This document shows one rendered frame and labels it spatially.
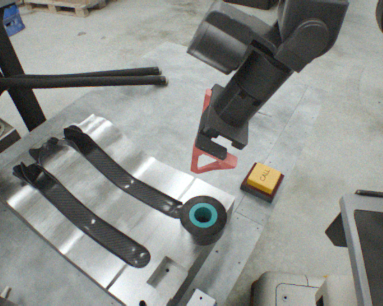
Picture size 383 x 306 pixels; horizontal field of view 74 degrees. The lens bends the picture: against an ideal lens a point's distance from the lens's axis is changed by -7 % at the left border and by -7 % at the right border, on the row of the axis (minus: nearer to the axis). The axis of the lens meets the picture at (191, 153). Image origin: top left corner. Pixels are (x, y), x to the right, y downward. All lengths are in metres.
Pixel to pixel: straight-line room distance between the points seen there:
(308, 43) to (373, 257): 0.24
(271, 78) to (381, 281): 0.25
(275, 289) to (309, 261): 0.44
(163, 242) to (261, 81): 0.30
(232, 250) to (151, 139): 0.37
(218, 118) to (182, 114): 0.46
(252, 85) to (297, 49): 0.07
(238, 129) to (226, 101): 0.04
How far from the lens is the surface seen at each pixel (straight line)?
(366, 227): 0.39
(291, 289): 1.15
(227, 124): 0.38
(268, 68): 0.33
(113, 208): 0.54
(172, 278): 0.49
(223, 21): 0.32
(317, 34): 0.30
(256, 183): 0.63
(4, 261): 0.68
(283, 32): 0.31
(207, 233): 0.45
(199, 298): 0.49
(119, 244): 0.50
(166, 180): 0.55
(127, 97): 0.93
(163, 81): 0.95
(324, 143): 2.09
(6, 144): 0.99
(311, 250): 1.56
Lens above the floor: 1.33
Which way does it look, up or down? 47 degrees down
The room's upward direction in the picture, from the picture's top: straight up
